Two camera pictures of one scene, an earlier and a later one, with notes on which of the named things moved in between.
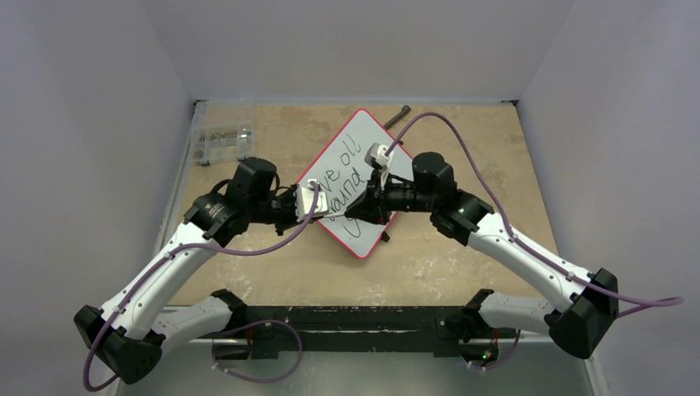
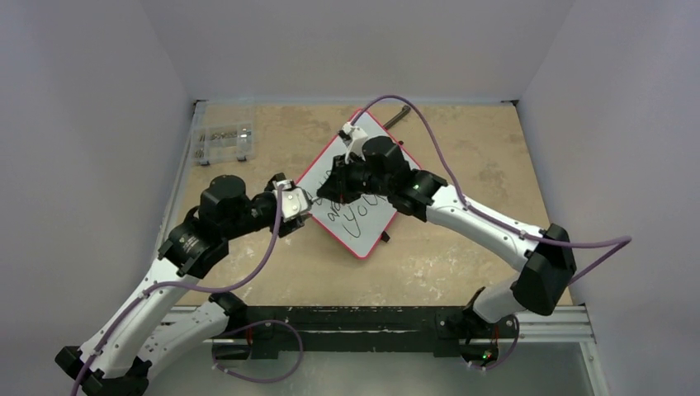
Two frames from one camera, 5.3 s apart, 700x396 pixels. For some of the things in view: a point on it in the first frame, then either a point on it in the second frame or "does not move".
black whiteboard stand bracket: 404,111 does not move
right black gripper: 374,202 → 339,178
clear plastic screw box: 222,143 does not move
